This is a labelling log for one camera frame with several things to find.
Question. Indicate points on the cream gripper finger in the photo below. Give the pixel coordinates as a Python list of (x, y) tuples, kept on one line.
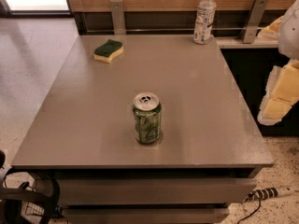
[(271, 31), (282, 93)]

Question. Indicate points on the green soda can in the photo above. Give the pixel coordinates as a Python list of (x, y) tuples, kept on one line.
[(147, 111)]

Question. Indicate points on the green and yellow sponge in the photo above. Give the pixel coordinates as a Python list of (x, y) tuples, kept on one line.
[(108, 51)]

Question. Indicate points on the clear plastic water bottle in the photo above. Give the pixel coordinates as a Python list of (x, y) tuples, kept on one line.
[(204, 20)]

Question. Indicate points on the white power strip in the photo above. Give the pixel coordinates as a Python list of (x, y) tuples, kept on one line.
[(269, 193)]

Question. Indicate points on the upper grey drawer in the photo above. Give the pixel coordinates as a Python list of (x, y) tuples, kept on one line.
[(154, 191)]

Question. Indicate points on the grey drawer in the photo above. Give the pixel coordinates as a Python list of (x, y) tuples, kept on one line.
[(154, 191), (146, 216)]

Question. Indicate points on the lower grey drawer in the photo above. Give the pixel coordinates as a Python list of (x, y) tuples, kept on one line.
[(146, 216)]

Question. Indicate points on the right metal rail bracket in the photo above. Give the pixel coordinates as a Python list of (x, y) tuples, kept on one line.
[(249, 31)]

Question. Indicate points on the metal rail bracket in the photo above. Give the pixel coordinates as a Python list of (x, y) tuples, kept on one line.
[(249, 31), (118, 19)]

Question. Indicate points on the horizontal metal rail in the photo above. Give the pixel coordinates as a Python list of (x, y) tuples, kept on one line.
[(161, 31)]

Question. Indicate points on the left metal rail bracket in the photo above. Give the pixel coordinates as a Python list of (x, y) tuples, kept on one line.
[(118, 19)]

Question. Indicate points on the black chair frame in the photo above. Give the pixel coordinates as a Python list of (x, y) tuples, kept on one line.
[(12, 199)]

